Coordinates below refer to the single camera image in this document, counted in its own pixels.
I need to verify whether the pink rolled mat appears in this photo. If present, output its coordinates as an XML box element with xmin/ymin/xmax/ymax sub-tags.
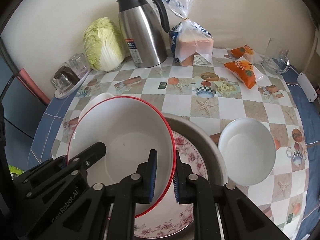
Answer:
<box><xmin>18</xmin><ymin>68</ymin><xmax>50</xmax><ymax>106</ymax></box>

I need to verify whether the clear glass mug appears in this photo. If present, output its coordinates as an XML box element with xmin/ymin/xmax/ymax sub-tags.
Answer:
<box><xmin>262</xmin><ymin>37</ymin><xmax>290</xmax><ymax>74</ymax></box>

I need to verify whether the strawberry pattern bowl red rim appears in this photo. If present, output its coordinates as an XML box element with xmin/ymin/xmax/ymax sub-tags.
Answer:
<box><xmin>67</xmin><ymin>96</ymin><xmax>176</xmax><ymax>217</ymax></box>

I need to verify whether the round white bowl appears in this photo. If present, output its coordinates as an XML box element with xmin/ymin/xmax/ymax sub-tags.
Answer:
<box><xmin>218</xmin><ymin>118</ymin><xmax>276</xmax><ymax>186</ymax></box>

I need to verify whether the checkered blue tablecloth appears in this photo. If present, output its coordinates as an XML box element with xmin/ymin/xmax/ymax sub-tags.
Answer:
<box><xmin>27</xmin><ymin>49</ymin><xmax>319</xmax><ymax>239</ymax></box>

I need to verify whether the dark lidded glass pitcher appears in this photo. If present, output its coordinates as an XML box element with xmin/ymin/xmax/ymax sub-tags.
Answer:
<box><xmin>50</xmin><ymin>64</ymin><xmax>80</xmax><ymax>92</ymax></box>

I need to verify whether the orange snack packet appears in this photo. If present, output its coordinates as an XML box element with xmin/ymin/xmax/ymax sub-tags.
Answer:
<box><xmin>224</xmin><ymin>57</ymin><xmax>265</xmax><ymax>89</ymax></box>
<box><xmin>230</xmin><ymin>45</ymin><xmax>261</xmax><ymax>64</ymax></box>

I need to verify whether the large stainless steel basin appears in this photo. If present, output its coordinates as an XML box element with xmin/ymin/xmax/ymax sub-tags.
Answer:
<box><xmin>162</xmin><ymin>113</ymin><xmax>229</xmax><ymax>240</ymax></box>

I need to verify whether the white square bowl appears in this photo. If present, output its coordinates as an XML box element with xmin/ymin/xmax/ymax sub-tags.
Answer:
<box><xmin>78</xmin><ymin>92</ymin><xmax>115</xmax><ymax>122</ymax></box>

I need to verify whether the white power adapter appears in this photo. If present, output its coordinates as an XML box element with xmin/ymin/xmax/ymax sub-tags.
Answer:
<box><xmin>297</xmin><ymin>73</ymin><xmax>317</xmax><ymax>102</ymax></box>

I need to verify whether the white tray with glasses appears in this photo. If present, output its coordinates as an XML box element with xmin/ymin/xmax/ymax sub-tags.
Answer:
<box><xmin>54</xmin><ymin>70</ymin><xmax>91</xmax><ymax>99</ymax></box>

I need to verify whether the stainless steel thermos jug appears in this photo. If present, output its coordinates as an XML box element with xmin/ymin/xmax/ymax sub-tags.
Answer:
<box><xmin>117</xmin><ymin>0</ymin><xmax>170</xmax><ymax>68</ymax></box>

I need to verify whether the bagged sliced bread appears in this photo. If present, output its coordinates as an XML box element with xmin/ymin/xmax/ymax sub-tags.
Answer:
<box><xmin>162</xmin><ymin>0</ymin><xmax>214</xmax><ymax>66</ymax></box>

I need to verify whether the orange snack packet front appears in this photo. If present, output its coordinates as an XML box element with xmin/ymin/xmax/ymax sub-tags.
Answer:
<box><xmin>224</xmin><ymin>57</ymin><xmax>265</xmax><ymax>89</ymax></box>

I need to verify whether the pink floral plate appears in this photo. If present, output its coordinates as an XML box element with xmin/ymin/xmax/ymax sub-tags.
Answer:
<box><xmin>134</xmin><ymin>131</ymin><xmax>208</xmax><ymax>239</ymax></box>

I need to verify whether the napa cabbage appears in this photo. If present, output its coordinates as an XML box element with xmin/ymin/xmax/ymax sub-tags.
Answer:
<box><xmin>83</xmin><ymin>17</ymin><xmax>126</xmax><ymax>72</ymax></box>

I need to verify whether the upturned clear glass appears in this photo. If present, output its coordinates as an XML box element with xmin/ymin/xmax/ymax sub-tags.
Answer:
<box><xmin>69</xmin><ymin>53</ymin><xmax>90</xmax><ymax>79</ymax></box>

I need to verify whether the orange snack packet back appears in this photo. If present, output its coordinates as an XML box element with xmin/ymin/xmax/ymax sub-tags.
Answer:
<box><xmin>230</xmin><ymin>45</ymin><xmax>261</xmax><ymax>64</ymax></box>

